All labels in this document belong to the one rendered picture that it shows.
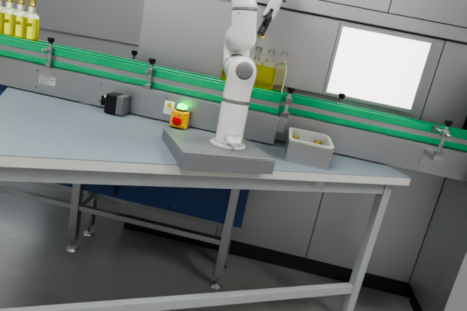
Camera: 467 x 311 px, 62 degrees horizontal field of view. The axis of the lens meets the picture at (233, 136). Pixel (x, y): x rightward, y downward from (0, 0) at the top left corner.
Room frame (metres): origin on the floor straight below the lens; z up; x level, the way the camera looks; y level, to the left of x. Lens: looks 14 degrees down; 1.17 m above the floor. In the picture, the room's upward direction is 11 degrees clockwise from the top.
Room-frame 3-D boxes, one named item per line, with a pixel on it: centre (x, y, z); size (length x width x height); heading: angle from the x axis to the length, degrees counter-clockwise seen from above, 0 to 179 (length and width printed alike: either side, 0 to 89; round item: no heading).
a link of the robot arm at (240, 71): (1.35, 0.02, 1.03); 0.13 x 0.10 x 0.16; 13
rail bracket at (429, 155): (1.60, -0.84, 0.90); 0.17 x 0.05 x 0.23; 175
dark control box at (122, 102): (1.64, 0.52, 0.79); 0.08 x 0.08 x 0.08; 85
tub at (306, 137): (1.54, -0.30, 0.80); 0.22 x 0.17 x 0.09; 175
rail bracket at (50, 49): (1.69, 0.86, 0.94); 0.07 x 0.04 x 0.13; 175
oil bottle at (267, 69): (1.78, -0.09, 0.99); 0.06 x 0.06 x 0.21; 85
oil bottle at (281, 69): (1.78, -0.15, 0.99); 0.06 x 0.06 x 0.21; 85
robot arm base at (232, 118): (1.32, 0.01, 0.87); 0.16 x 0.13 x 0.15; 21
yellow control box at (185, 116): (1.62, 0.24, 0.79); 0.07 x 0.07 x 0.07; 85
